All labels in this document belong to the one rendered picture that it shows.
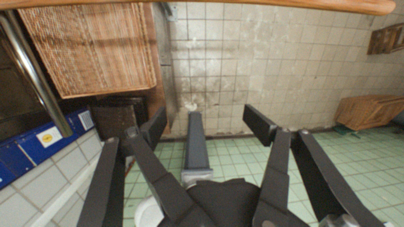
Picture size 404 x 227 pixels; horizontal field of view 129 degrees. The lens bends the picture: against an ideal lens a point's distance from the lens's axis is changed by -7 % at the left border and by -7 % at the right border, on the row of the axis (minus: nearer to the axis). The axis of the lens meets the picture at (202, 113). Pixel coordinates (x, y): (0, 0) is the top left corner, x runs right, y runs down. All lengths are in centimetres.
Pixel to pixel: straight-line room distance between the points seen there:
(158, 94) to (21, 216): 90
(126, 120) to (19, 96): 44
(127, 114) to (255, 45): 154
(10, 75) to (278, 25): 210
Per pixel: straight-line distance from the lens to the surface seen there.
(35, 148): 94
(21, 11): 102
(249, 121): 18
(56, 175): 106
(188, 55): 149
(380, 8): 56
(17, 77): 94
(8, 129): 92
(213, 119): 170
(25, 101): 94
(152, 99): 100
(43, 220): 107
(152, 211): 71
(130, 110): 84
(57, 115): 54
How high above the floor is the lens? 149
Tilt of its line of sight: 66 degrees down
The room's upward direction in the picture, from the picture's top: 169 degrees clockwise
